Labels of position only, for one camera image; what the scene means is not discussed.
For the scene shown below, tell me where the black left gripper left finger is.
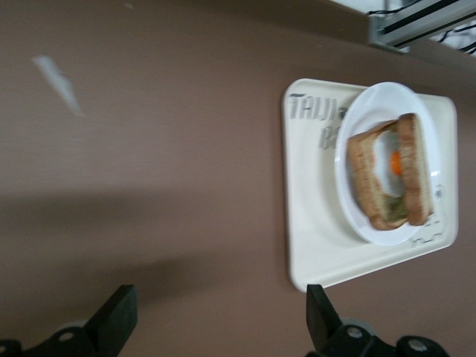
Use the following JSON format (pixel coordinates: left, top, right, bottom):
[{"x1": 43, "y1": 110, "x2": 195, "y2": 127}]
[{"x1": 44, "y1": 284, "x2": 138, "y2": 357}]

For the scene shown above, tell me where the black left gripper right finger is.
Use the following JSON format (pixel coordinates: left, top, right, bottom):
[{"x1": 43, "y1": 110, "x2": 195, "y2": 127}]
[{"x1": 306, "y1": 283, "x2": 376, "y2": 357}]

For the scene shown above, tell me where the brown bread slice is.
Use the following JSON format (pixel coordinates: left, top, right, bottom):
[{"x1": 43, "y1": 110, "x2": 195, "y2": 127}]
[{"x1": 347, "y1": 120, "x2": 410, "y2": 231}]

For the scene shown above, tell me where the toy fried egg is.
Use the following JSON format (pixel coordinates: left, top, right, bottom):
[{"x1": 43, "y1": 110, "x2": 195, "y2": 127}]
[{"x1": 371, "y1": 133, "x2": 405, "y2": 197}]

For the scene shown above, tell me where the brown bread slice sandwich lid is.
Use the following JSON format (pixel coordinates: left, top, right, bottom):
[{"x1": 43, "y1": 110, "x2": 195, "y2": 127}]
[{"x1": 396, "y1": 113, "x2": 434, "y2": 227}]

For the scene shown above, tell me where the white round plate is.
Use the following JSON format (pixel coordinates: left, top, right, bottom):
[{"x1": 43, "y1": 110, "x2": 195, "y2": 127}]
[{"x1": 334, "y1": 81, "x2": 440, "y2": 246}]

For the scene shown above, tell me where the cream tray with bear print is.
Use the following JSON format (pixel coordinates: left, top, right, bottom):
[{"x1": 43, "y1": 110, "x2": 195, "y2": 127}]
[{"x1": 281, "y1": 77, "x2": 457, "y2": 293}]

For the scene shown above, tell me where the small grey tape scrap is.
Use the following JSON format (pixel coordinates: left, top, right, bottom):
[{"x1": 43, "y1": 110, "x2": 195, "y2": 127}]
[{"x1": 31, "y1": 55, "x2": 85, "y2": 117}]

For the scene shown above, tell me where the aluminium frame rail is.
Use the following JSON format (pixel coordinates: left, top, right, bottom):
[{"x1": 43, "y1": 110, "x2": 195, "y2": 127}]
[{"x1": 367, "y1": 0, "x2": 476, "y2": 49}]

